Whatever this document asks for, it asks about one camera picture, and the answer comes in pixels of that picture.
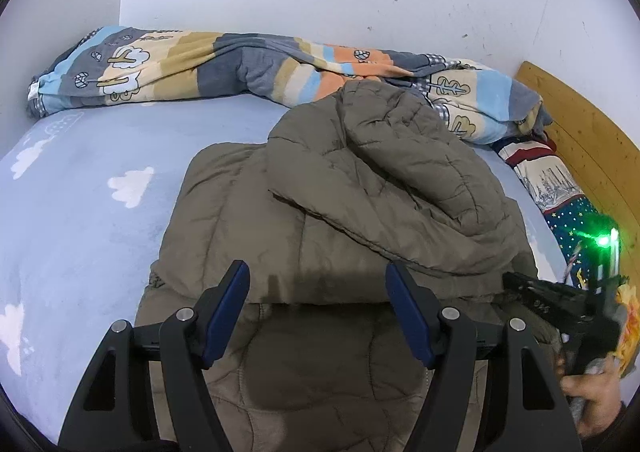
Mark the light blue cloud-print bedsheet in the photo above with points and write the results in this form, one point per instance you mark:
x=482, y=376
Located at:
x=90, y=232

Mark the star-print pillow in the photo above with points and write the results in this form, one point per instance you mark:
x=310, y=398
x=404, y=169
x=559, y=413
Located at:
x=555, y=192

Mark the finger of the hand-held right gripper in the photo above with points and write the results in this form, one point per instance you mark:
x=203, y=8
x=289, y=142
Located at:
x=545, y=297

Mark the person's right hand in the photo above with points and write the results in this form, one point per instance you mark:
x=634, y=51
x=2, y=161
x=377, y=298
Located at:
x=595, y=392

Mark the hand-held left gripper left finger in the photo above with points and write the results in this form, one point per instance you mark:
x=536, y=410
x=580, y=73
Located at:
x=227, y=312

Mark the olive puffer jacket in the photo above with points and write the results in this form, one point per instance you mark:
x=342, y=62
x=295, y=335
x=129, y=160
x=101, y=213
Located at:
x=350, y=182

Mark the wooden headboard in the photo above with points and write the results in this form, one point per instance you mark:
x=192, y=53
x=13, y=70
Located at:
x=590, y=141

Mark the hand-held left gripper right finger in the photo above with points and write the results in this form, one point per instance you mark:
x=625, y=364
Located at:
x=410, y=317

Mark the yellow orange cloth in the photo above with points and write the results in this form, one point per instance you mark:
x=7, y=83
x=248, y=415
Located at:
x=631, y=312

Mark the patterned striped blanket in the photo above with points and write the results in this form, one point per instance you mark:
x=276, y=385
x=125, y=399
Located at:
x=225, y=61

